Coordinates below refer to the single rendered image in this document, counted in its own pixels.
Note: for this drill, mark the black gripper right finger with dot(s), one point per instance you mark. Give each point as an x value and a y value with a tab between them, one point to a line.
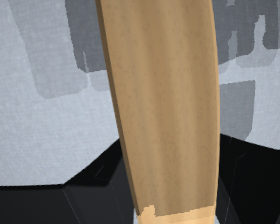
248	188

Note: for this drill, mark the long wooden board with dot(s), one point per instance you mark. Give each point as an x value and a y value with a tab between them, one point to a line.
162	66

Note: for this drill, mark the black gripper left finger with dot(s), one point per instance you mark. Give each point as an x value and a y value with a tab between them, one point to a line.
97	195

